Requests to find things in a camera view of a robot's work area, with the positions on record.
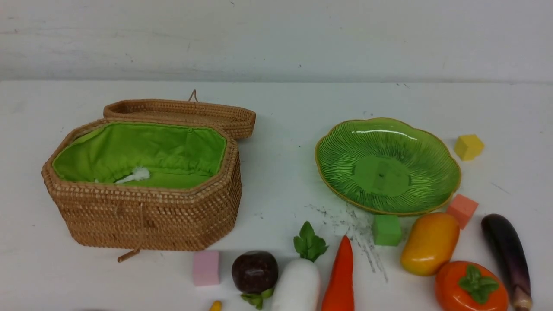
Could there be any dark purple mangosteen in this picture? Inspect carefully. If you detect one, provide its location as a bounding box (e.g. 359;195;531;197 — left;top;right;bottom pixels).
231;250;279;310

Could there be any white radish with leaves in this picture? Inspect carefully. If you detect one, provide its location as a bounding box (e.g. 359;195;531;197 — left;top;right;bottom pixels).
271;221;328;311

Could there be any red chili pepper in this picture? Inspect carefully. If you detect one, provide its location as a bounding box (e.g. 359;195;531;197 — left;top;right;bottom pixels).
321;235;355;311

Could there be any yellow banana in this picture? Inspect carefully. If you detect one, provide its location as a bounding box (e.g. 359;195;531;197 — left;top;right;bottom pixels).
209;300;222;311

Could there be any yellow orange mango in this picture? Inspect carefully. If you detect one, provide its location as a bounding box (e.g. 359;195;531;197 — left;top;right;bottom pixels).
400;212;460;277

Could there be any orange persimmon with leaves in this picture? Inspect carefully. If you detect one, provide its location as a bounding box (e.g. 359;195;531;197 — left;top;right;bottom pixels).
434;260;509;311

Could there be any purple eggplant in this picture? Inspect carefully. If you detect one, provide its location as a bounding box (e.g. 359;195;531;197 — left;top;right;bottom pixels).
481;214;533;311

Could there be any green glass leaf plate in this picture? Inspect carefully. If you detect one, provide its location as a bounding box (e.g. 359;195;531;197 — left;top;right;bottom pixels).
314;118;462;216

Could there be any pink foam cube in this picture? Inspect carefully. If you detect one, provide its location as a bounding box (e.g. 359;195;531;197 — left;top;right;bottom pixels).
192;250;220;287

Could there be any green foam cube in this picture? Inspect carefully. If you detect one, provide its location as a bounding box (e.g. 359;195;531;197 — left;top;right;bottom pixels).
372;215;402;247

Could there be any woven rattan basket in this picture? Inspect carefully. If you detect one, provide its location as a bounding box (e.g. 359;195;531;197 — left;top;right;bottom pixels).
42;118;242;262

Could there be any yellow foam cube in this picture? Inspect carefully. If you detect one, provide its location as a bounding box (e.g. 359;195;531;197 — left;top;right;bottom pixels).
454;134;485;161

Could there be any orange foam cube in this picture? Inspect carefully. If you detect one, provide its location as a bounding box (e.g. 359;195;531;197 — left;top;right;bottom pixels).
445;194;479;230

